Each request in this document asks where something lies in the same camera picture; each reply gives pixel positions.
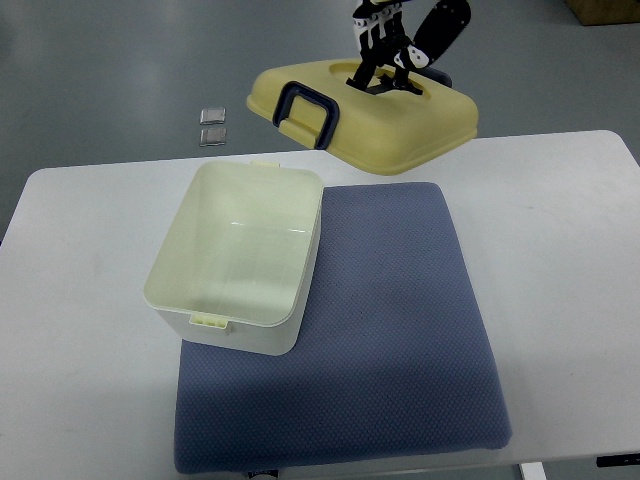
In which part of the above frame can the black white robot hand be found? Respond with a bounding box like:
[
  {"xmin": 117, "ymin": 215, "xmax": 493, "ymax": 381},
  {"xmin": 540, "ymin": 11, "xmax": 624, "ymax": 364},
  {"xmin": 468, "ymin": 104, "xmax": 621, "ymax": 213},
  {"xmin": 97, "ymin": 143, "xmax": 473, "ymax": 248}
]
[{"xmin": 346, "ymin": 1, "xmax": 471, "ymax": 95}]

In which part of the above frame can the yellow storage box lid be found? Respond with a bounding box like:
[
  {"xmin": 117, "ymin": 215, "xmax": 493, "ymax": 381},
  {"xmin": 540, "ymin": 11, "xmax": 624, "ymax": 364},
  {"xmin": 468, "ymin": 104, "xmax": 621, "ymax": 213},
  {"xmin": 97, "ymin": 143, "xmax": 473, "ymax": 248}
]
[{"xmin": 247, "ymin": 59, "xmax": 479, "ymax": 175}]

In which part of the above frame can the brown cardboard box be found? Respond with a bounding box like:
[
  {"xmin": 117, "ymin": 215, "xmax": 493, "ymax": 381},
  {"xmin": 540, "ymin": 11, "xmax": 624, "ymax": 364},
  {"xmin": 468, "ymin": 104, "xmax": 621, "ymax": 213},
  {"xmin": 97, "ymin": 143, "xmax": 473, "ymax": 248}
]
[{"xmin": 565, "ymin": 0, "xmax": 639, "ymax": 26}]

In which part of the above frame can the white storage box base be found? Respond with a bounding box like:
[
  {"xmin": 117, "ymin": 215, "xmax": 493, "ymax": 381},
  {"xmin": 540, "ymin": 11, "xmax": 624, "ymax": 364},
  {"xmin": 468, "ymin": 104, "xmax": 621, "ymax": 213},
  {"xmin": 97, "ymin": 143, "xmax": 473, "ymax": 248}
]
[{"xmin": 143, "ymin": 161, "xmax": 324, "ymax": 356}]

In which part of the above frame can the upper metal floor plate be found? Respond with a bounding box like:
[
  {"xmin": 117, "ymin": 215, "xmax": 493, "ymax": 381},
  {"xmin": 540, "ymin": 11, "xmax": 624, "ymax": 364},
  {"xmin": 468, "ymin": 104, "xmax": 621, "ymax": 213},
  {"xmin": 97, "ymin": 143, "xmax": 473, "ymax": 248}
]
[{"xmin": 199, "ymin": 107, "xmax": 226, "ymax": 125}]

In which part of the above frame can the blue mesh cushion mat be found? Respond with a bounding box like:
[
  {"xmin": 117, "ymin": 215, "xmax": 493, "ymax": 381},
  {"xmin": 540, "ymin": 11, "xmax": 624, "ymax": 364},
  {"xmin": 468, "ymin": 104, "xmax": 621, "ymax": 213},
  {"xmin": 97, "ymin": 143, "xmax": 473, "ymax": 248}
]
[{"xmin": 174, "ymin": 182, "xmax": 512, "ymax": 474}]

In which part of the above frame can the white table leg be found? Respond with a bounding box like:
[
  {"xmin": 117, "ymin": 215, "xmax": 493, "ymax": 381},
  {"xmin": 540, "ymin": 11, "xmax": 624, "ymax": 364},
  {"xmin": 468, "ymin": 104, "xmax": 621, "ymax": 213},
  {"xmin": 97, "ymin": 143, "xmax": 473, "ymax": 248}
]
[{"xmin": 519, "ymin": 462, "xmax": 547, "ymax": 480}]

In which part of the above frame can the black bracket under table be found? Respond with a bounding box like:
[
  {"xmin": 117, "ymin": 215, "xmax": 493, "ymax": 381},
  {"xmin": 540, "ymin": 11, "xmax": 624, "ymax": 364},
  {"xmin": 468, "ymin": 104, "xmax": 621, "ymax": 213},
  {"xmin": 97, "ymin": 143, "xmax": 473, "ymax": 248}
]
[{"xmin": 596, "ymin": 453, "xmax": 640, "ymax": 468}]

